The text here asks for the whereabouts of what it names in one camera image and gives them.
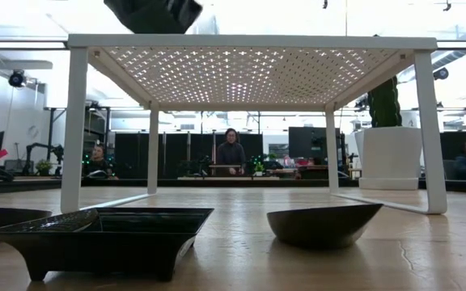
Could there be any small black square plate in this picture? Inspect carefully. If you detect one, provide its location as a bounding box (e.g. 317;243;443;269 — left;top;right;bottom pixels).
0;207;215;283

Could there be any large black screen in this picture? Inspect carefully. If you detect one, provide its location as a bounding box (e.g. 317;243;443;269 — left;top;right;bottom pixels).
288;126;341;161

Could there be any white hexagonal plant pot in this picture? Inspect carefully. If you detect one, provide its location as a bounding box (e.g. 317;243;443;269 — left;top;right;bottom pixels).
354;126;423;191

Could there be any black aluminium table frame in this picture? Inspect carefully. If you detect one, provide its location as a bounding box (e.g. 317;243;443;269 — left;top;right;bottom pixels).
0;177;466;196

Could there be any white perforated metal shelf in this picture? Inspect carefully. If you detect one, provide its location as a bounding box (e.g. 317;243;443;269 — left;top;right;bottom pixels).
60;33;448;215

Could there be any black teardrop plate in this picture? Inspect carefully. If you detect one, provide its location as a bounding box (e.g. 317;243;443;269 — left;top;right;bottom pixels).
265;203;384;250
0;208;101;234

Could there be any green cactus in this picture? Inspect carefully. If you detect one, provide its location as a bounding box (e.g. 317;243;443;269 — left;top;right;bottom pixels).
366;75;403;129

